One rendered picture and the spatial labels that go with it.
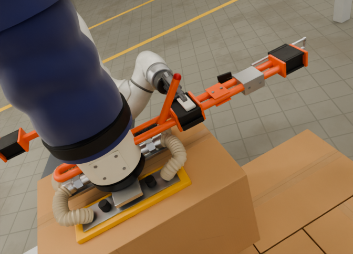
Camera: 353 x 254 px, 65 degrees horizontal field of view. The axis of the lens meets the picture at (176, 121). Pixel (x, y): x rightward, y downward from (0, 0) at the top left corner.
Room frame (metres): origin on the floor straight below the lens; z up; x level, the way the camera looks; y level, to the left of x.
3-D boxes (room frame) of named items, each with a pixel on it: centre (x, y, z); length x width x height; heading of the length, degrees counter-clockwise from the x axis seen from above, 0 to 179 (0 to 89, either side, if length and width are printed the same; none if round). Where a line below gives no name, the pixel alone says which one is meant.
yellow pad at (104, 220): (0.50, 0.20, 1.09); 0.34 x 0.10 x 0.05; 99
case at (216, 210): (0.59, 0.20, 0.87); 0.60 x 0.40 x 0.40; 100
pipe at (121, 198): (0.60, 0.21, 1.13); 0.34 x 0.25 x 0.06; 99
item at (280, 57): (0.68, -0.38, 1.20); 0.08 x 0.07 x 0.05; 99
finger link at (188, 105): (0.64, -0.05, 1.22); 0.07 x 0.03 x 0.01; 10
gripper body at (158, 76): (0.79, -0.02, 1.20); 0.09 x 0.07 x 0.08; 10
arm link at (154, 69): (0.87, 0.00, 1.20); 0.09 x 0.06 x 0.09; 100
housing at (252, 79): (0.67, -0.25, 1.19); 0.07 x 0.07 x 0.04; 9
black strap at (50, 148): (0.60, 0.21, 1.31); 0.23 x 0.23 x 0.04
